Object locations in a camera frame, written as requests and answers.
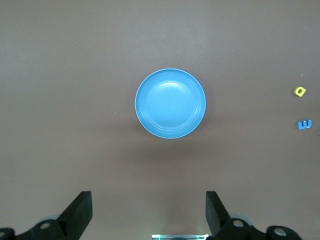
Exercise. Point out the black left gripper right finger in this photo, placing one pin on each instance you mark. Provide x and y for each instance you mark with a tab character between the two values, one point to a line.
217	220

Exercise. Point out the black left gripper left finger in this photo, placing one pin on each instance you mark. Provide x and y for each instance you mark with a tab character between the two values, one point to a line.
75	217

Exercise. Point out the blue foam letter m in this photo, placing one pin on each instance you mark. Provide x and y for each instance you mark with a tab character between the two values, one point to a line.
304	124

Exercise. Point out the yellow letter d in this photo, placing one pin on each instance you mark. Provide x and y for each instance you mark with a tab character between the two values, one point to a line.
296	91

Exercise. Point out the blue plate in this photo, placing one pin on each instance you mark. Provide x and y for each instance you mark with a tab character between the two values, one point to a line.
170	103

